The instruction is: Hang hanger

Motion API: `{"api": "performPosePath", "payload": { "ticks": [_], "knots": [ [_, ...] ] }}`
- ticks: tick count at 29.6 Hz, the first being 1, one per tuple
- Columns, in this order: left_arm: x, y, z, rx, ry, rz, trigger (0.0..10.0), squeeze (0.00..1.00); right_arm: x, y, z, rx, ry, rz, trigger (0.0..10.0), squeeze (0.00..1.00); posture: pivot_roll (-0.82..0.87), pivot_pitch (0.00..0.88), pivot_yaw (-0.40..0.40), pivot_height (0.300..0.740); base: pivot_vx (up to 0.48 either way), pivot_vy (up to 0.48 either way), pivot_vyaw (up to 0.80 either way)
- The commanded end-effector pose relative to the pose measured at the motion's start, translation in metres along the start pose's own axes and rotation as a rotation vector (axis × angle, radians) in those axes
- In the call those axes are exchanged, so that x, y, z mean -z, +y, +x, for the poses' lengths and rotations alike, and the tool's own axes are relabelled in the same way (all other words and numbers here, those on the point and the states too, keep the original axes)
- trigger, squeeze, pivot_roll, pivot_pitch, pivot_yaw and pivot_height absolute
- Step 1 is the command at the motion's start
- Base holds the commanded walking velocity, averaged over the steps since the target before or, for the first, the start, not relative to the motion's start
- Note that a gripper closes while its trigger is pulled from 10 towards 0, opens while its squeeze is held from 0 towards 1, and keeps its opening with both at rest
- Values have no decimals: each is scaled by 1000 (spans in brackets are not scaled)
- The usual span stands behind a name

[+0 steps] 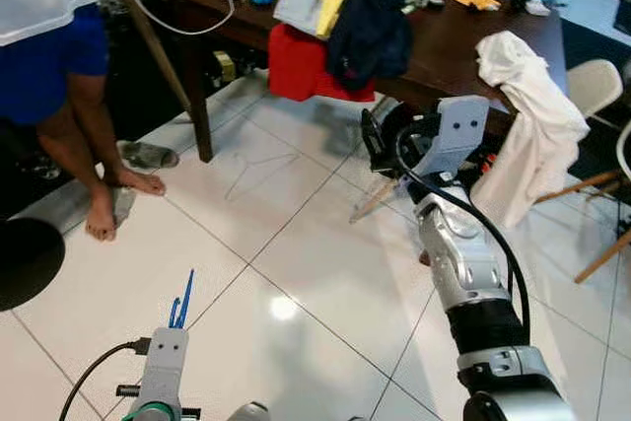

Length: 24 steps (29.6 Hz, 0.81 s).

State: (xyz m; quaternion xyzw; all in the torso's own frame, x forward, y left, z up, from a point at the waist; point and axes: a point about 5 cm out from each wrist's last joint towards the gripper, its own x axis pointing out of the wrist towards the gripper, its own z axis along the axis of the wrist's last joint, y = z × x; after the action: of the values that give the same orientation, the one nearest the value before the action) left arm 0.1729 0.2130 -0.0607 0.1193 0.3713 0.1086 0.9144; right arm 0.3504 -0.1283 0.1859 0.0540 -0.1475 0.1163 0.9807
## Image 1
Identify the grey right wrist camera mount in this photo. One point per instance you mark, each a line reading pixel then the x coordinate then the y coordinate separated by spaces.
pixel 458 130

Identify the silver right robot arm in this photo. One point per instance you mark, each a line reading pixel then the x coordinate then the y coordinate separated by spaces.
pixel 463 253

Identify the yellow black box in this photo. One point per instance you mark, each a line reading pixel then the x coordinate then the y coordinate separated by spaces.
pixel 224 66

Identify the black round object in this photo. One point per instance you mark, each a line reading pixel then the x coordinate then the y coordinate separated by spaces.
pixel 25 263

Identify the brown wooden pole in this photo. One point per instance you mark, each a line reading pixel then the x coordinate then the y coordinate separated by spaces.
pixel 158 51

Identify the red cloth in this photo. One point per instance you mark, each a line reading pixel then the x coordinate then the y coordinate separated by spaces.
pixel 301 66

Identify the light grey cloth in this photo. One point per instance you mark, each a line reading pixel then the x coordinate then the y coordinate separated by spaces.
pixel 296 7

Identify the blue plastic hanger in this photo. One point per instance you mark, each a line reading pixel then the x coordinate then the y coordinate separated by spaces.
pixel 184 305

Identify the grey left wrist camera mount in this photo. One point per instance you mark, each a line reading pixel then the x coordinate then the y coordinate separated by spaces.
pixel 166 367

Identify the navy shirt gold print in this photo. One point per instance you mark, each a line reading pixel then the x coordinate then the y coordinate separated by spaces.
pixel 370 36

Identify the left robot leg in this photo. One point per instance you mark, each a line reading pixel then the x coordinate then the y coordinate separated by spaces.
pixel 251 413

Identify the grey slipper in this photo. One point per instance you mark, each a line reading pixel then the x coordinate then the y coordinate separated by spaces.
pixel 148 155

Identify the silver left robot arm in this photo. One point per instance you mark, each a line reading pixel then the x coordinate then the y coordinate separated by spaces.
pixel 153 413

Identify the person in blue shorts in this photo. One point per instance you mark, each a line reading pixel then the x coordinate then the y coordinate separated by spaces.
pixel 49 56

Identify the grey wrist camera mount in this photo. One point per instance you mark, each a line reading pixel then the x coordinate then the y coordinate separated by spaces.
pixel 166 367
pixel 458 130

